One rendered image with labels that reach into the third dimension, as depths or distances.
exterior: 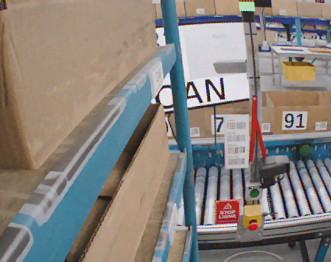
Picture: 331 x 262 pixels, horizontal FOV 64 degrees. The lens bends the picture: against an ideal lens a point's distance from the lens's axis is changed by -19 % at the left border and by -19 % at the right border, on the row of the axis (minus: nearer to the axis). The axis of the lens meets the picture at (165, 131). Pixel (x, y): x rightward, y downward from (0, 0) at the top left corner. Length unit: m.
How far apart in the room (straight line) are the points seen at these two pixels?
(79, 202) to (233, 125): 0.90
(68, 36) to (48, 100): 0.05
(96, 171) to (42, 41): 0.08
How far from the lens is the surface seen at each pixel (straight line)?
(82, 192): 0.17
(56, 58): 0.20
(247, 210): 1.17
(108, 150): 0.20
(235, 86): 1.10
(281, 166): 1.06
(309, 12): 6.42
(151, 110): 0.56
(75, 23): 0.23
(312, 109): 1.74
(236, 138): 1.05
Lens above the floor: 1.61
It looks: 23 degrees down
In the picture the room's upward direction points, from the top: 7 degrees counter-clockwise
